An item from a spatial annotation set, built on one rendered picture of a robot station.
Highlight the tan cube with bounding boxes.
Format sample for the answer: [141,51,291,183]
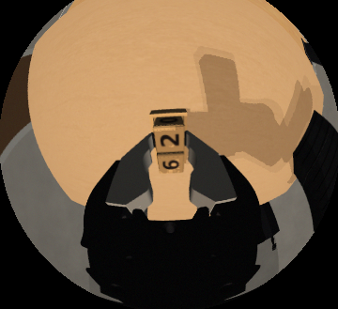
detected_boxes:
[157,151,184,174]
[153,116,185,152]

